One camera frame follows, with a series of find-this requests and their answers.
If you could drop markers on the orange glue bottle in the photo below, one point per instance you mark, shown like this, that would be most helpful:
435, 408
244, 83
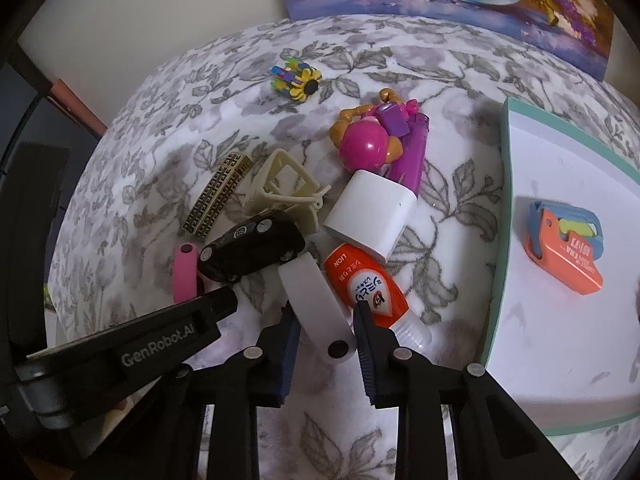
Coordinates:
350, 275

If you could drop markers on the pink helmet toy figure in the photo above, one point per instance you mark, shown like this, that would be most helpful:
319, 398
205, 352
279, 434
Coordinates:
365, 145

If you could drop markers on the black toy car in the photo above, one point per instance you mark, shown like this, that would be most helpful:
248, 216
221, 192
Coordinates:
250, 250

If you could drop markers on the white wristband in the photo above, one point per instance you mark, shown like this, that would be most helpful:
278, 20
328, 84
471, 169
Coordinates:
310, 300

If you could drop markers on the white charger adapter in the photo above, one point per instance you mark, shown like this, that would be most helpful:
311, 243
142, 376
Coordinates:
370, 210

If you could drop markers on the gold black patterned clip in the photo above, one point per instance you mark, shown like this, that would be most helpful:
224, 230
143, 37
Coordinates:
215, 195

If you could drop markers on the white tray with green rim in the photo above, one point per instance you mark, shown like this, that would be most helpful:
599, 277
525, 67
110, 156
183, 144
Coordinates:
550, 320

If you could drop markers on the dark side cabinet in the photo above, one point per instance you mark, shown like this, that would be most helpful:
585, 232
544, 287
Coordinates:
30, 185

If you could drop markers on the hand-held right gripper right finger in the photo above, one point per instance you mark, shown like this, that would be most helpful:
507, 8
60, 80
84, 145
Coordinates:
366, 355

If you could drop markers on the grey floral blanket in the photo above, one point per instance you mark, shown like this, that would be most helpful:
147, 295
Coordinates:
400, 60

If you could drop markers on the pink wristband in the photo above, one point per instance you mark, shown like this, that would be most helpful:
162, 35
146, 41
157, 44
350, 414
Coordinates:
182, 275

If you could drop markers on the purple lighter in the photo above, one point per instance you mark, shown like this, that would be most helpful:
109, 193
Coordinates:
412, 160

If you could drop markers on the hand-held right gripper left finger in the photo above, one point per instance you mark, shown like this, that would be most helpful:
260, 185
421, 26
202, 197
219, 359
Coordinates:
289, 355

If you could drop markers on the flower painting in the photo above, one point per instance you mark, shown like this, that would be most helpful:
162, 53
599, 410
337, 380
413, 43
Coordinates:
450, 0

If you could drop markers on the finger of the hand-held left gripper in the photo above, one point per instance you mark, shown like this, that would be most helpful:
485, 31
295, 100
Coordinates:
217, 307

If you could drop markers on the beige hair claw clip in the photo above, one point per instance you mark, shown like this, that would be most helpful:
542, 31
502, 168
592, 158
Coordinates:
297, 205

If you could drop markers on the colourful flower block toy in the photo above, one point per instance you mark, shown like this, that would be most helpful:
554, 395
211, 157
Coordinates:
295, 80

